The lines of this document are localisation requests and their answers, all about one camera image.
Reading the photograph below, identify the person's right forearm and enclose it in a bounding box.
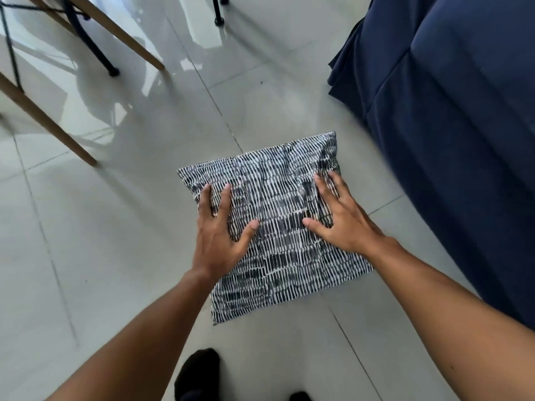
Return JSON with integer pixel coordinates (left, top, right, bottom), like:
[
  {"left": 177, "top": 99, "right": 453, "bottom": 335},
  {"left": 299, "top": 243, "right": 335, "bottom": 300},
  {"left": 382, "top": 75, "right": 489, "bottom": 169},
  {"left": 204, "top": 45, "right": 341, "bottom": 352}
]
[{"left": 369, "top": 239, "right": 535, "bottom": 401}]

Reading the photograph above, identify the black white patterned pillow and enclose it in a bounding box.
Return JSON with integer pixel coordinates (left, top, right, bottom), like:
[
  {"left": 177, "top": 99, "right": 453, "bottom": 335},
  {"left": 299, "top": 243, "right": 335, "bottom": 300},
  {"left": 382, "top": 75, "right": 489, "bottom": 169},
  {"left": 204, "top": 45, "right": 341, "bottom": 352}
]
[{"left": 177, "top": 130, "right": 374, "bottom": 326}]

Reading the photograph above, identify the dark blue fabric sofa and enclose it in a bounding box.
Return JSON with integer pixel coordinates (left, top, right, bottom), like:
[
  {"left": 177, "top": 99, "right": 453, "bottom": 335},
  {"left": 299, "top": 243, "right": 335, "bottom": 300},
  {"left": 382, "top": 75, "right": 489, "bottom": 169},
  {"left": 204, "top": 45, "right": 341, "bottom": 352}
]
[{"left": 327, "top": 0, "right": 535, "bottom": 330}]

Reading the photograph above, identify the person's black left sock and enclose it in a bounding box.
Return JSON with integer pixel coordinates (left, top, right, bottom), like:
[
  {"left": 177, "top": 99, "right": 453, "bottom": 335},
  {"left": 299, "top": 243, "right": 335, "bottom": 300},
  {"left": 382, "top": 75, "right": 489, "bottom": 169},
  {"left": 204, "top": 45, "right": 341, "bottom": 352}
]
[{"left": 173, "top": 348, "right": 221, "bottom": 401}]

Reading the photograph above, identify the person's left hand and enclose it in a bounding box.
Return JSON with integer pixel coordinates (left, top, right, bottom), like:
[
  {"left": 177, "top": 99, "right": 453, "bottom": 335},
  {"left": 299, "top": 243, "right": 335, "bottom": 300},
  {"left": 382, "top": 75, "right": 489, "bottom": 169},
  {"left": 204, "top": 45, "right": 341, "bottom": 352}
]
[{"left": 190, "top": 182, "right": 261, "bottom": 282}]

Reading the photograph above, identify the wooden table leg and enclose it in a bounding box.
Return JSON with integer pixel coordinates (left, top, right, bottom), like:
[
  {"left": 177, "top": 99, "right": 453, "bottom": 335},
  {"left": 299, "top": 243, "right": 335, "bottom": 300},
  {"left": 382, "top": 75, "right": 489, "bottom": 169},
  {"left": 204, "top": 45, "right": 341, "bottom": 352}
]
[
  {"left": 23, "top": 0, "right": 81, "bottom": 37},
  {"left": 0, "top": 72, "right": 99, "bottom": 168},
  {"left": 62, "top": 0, "right": 166, "bottom": 72}
]

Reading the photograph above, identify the thin black twisted rod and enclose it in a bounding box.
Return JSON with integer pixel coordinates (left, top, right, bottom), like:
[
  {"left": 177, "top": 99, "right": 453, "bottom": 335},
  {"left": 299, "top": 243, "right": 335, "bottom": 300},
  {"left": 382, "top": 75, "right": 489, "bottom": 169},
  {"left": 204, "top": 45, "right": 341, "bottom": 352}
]
[{"left": 0, "top": 3, "right": 24, "bottom": 95}]

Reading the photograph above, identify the person's left forearm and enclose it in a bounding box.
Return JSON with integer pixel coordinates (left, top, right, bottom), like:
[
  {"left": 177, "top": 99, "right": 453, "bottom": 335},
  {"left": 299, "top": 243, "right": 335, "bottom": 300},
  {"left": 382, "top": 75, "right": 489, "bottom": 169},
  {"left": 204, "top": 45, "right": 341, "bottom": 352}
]
[{"left": 46, "top": 269, "right": 219, "bottom": 401}]

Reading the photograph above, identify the person's right hand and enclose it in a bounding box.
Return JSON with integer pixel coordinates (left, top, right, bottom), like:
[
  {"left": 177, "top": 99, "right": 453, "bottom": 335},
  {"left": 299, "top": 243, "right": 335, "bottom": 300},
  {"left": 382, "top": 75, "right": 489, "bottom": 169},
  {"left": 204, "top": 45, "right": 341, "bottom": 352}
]
[{"left": 301, "top": 170, "right": 398, "bottom": 260}]

